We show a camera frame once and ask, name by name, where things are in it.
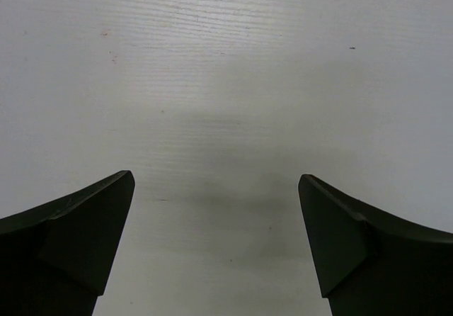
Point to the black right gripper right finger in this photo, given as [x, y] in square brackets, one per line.
[370, 262]

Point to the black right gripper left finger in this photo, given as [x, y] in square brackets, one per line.
[56, 258]

